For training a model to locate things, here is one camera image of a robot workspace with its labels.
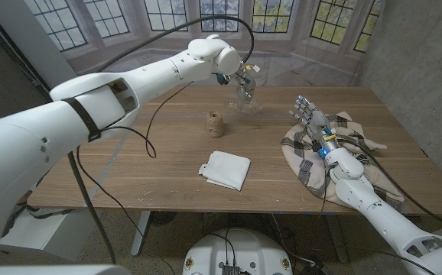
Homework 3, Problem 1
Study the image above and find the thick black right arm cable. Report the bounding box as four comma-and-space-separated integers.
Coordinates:
337, 137, 442, 231

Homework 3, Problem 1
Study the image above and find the folded white cloth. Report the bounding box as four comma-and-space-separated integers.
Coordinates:
198, 150, 252, 192

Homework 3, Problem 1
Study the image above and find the clear plastic bottle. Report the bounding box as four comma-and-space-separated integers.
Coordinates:
226, 53, 271, 115

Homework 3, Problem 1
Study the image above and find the grey table leg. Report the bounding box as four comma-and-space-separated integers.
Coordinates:
131, 211, 152, 257
323, 213, 349, 264

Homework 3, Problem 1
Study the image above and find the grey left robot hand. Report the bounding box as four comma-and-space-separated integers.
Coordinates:
230, 66, 258, 112

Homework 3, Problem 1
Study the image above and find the printed window backdrop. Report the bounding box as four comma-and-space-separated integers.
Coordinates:
24, 0, 385, 92

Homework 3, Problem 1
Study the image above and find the beige plaid towel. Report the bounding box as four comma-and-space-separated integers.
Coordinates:
280, 111, 405, 212

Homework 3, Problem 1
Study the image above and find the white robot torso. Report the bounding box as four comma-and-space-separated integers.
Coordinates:
181, 228, 294, 275

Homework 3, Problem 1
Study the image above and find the white pillar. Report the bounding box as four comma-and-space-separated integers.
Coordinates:
0, 0, 79, 92

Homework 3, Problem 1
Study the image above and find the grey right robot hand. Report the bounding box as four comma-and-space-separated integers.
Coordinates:
288, 95, 339, 156

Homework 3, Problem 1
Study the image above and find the grey tape line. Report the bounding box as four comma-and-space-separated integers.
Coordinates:
85, 113, 294, 207

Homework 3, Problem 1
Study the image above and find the brown twine spool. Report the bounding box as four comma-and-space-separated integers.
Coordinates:
205, 110, 225, 138

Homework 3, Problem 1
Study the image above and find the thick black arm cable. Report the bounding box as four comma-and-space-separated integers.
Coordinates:
337, 137, 442, 231
66, 15, 255, 264

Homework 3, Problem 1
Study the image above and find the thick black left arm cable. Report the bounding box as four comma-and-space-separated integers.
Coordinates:
66, 15, 255, 264

